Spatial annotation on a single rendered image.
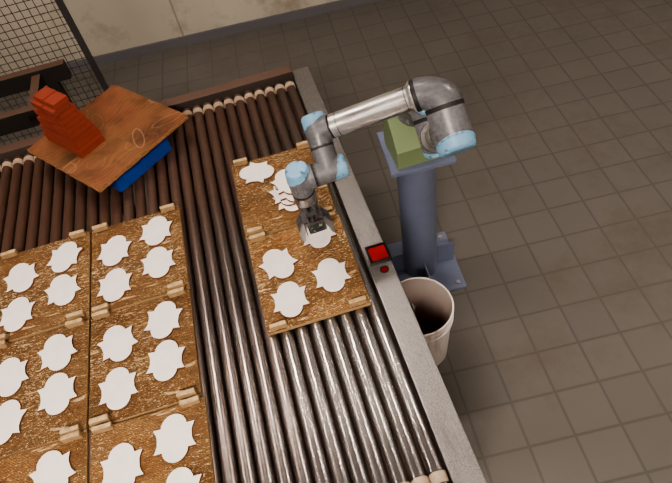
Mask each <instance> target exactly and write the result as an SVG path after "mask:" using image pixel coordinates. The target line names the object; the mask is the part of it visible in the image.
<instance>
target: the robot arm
mask: <svg viewBox="0 0 672 483"><path fill-rule="evenodd" d="M395 116H397V118H398V119H399V120H400V121H401V122H402V123H403V124H405V125H407V126H411V127H415V130H416V133H417V136H418V139H419V142H420V145H421V149H422V153H423V154H424V157H425V158H427V159H431V158H437V157H442V158H445V157H449V156H453V155H456V154H459V153H462V152H464V151H467V150H469V149H471V148H473V147H474V146H475V145H476V138H475V137H476V135H475V133H474V131H473V128H472V124H471V121H470V118H469V115H468V111H467V108H466V105H465V102H464V99H463V95H462V92H461V91H460V89H459V88H458V87H457V86H456V85H455V84H454V83H452V82H450V81H448V80H446V79H443V78H440V77H433V76H424V77H417V78H414V79H411V80H409V81H407V83H406V85H405V86H403V87H400V88H397V89H395V90H392V91H389V92H387V93H384V94H381V95H379V96H376V97H373V98H371V99H368V100H365V101H363V102H360V103H357V104H354V105H352V106H349V107H346V108H344V109H341V110H338V111H336V112H333V113H330V114H328V115H324V114H323V112H322V111H316V112H313V113H310V114H307V115H305V116H303V117H302V119H301V122H302V126H303V129H304V133H305V135H306V138H307V141H308V144H309V147H310V150H311V154H312V157H313V160H314V163H312V164H309V165H307V164H306V163H305V162H303V161H293V162H291V163H290V164H288V165H287V167H286V168H285V177H286V181H287V184H288V185H289V188H290V191H291V193H292V197H293V199H294V202H295V204H296V206H297V207H298V209H299V210H301V211H300V212H299V215H298V218H297V220H296V224H297V227H298V231H299V234H300V237H301V239H302V240H303V241H304V242H306V232H307V228H308V230H309V232H310V234H314V233H317V232H320V231H323V230H326V229H327V226H328V227H329V228H330V230H331V231H332V232H334V230H335V227H334V224H333V221H332V219H331V216H330V214H329V212H328V210H326V209H324V208H323V207H321V206H320V205H317V204H318V199H317V195H316V192H317V189H315V188H316V187H319V186H322V185H325V184H328V183H331V182H334V181H337V180H340V179H342V178H345V177H347V176H348V175H349V169H348V165H347V162H346V160H345V157H344V155H343V154H337V152H336V150H335V147H334V143H333V140H332V139H333V138H336V137H339V136H342V135H345V134H348V133H350V132H353V131H356V130H359V129H362V128H365V127H367V126H370V125H373V124H376V123H379V122H381V121H384V120H387V119H390V118H393V117H395ZM326 224H327V226H326ZM307 235H308V232H307ZM308 236H309V235H308Z"/></svg>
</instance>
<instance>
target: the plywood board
mask: <svg viewBox="0 0 672 483"><path fill-rule="evenodd" d="M79 111H81V112H83V113H84V115H85V117H86V118H88V119H90V120H91V121H92V123H93V124H94V125H95V126H96V127H98V129H99V130H100V132H101V134H102V135H103V137H104V138H105V141H104V142H103V143H101V144H100V145H99V146H97V147H96V148H95V149H94V150H92V151H91V152H90V153H89V154H87V155H86V156H85V157H84V158H82V157H80V156H78V155H76V154H74V153H72V152H71V151H69V150H67V149H65V148H63V147H61V146H59V145H57V144H56V143H54V142H52V141H50V140H48V138H47V137H46V136H44V137H43V138H42V139H40V140H39V141H38V142H36V143H35V144H34V145H32V146H31V147H29V148H28V149H27V150H28V152H29V153H31V154H33V155H34V156H36V157H38V158H40V159H41V160H43V161H45V162H47V163H48V164H50V165H52V166H54V167H56V168H57V169H59V170H61V171H63V172H64V173H66V174H68V175H70V176H71V177H73V178H75V179H77V180H78V181H80V182H82V183H84V184H85V185H87V186H89V187H91V188H93V189H94V190H96V191H98V192H100V193H101V192H102V191H103V190H104V189H106V188H107V187H108V186H109V185H110V184H112V183H113V182H114V181H115V180H116V179H117V178H119V177H120V176H121V175H122V174H123V173H125V172H126V171H127V170H128V169H129V168H130V167H132V166H133V165H134V164H135V163H136V162H138V161H139V160H140V159H141V158H142V157H143V156H145V155H146V154H147V153H148V152H149V151H151V150H152V149H153V148H154V147H155V146H156V145H158V144H159V143H160V142H161V141H162V140H164V139H165V138H166V137H167V136H168V135H169V134H171V133H172V132H173V131H174V130H175V129H176V128H178V127H179V126H180V125H181V124H182V123H184V122H185V121H186V120H187V119H188V115H186V114H184V113H181V112H179V111H177V110H174V109H172V108H169V107H167V106H165V105H162V104H160V103H158V102H155V101H153V100H151V99H148V98H146V97H143V96H141V95H139V94H136V93H134V92H132V91H129V90H127V89H124V88H122V87H120V86H117V85H115V84H114V85H113V86H111V87H110V88H109V89H107V90H106V91H104V92H103V93H102V94H100V95H99V96H98V97H96V98H95V99H94V100H92V101H91V102H90V103H88V104H87V105H86V106H84V107H83V108H82V109H80V110H79Z"/></svg>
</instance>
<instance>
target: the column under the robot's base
mask: <svg viewBox="0 0 672 483"><path fill-rule="evenodd" d="M377 138H378V141H379V144H380V146H381V149H382V152H383V155H384V157H385V160H386V163H387V166H388V168H389V171H390V174H391V177H392V178H395V177H397V182H398V194H399V206H400V219H401V231H402V241H401V242H396V243H392V244H388V245H387V247H388V249H389V251H390V254H391V256H392V260H391V261H392V263H393V266H394V268H395V270H396V273H397V275H398V277H399V280H400V282H401V281H403V280H406V279H409V278H414V277H424V278H429V279H433V280H435V281H437V282H439V283H441V284H442V285H443V286H445V287H446V288H447V290H448V291H449V292H450V291H454V290H458V289H462V288H467V285H466V283H465V280H464V278H463V275H462V273H461V271H460V268H459V266H458V263H457V261H456V258H455V256H454V241H453V242H449V241H448V239H447V236H446V234H445V232H444V231H443V232H439V233H436V168H438V167H442V166H446V165H450V164H455V163H456V158H455V156H454V155H453V156H449V157H445V158H442V157H440V158H437V159H433V160H430V161H426V162H423V163H420V164H416V165H413V166H410V167H406V168H403V169H400V170H398V169H397V167H396V165H395V163H394V161H393V159H392V157H391V155H390V153H389V151H388V149H387V147H386V145H385V140H384V131H382V132H378V133H377Z"/></svg>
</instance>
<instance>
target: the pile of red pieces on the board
mask: <svg viewBox="0 0 672 483"><path fill-rule="evenodd" d="M32 96H33V97H34V99H33V100H32V101H30V103H31V104H32V106H34V107H36V108H35V109H34V112H35V113H36V114H37V115H39V116H38V117H37V119H38V120H39V121H40V124H39V125H40V127H41V128H42V129H43V131H42V132H43V134H44V135H45V136H46V137H47V138H48V140H50V141H52V142H54V143H56V144H57V145H59V146H61V147H63V148H65V149H67V150H69V151H71V152H72V153H74V154H76V155H78V156H80V157H82V158H84V157H85V156H86V155H87V154H89V153H90V152H91V151H92V150H94V149H95V148H96V147H97V146H99V145H100V144H101V143H103V142H104V141H105V138H104V137H103V135H102V134H101V132H100V130H99V129H98V127H96V126H95V125H94V124H93V123H92V121H91V120H90V119H88V118H86V117H85V115H84V113H83V112H81V111H79V110H77V107H76V105H75V104H73V103H71V102H69V98H68V97H67V95H65V94H62V93H60V92H58V91H56V90H54V89H51V88H49V87H47V86H45V87H44V88H42V89H41V90H39V91H38V92H37V93H35V94H34V95H32Z"/></svg>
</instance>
